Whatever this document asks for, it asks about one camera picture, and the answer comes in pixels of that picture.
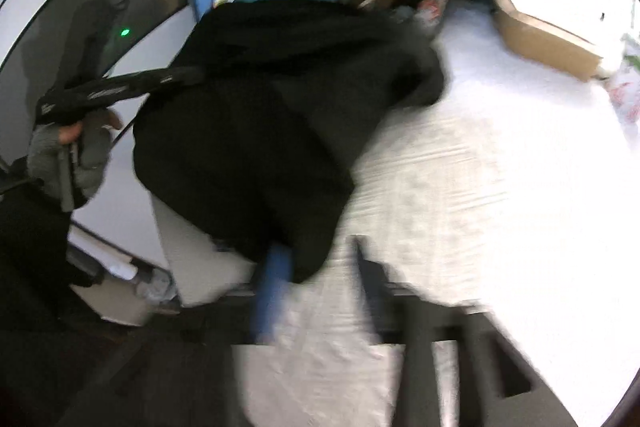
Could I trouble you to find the white and red printed bag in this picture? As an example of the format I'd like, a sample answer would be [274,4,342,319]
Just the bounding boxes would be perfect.
[604,67,640,126]

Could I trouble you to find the person's left hand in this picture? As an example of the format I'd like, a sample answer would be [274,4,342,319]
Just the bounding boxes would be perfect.
[25,108,126,208]

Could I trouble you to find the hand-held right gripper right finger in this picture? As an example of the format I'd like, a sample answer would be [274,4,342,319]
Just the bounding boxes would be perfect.
[355,237,578,427]

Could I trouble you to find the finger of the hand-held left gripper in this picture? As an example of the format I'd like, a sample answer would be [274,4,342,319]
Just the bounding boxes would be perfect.
[145,66,207,96]

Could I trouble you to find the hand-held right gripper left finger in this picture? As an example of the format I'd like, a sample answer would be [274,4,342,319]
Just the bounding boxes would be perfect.
[70,244,293,427]

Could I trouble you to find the white padded table cover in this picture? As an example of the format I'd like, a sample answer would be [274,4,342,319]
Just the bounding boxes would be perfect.
[152,0,640,427]

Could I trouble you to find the grey spray can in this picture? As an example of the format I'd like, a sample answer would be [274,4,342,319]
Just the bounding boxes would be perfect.
[415,0,454,34]

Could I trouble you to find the beige cardboard tray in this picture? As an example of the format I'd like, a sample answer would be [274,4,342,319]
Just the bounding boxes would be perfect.
[492,0,608,82]

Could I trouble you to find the black pants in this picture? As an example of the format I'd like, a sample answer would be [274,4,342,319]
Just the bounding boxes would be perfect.
[131,0,447,285]

